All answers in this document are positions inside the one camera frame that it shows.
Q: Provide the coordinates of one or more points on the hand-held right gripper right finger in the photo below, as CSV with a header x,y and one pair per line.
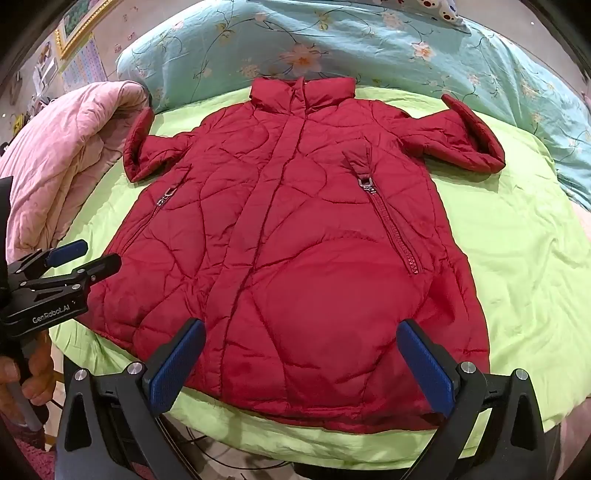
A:
x,y
427,369

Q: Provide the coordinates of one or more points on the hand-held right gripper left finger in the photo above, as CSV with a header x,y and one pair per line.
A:
x,y
178,364

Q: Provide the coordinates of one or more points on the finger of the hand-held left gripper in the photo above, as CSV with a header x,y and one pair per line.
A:
x,y
104,266
69,251

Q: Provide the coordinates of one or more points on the red quilted jacket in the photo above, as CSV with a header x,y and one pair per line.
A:
x,y
300,240

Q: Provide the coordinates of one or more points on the person's left hand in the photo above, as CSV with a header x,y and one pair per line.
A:
x,y
39,374

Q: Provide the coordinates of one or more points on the pink quilt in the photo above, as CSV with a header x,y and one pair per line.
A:
x,y
60,152

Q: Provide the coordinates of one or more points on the light green bed sheet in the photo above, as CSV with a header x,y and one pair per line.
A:
x,y
508,258

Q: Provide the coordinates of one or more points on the purple rug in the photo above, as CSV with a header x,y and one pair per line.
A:
x,y
27,457

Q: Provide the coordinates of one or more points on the gold framed picture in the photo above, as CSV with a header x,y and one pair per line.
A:
x,y
76,27

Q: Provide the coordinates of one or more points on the blue floral quilt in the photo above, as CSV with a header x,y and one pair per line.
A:
x,y
369,41

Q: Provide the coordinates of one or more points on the bear print pillow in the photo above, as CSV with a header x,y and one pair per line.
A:
x,y
438,9

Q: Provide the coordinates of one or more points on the wall chart poster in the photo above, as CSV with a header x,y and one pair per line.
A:
x,y
85,67

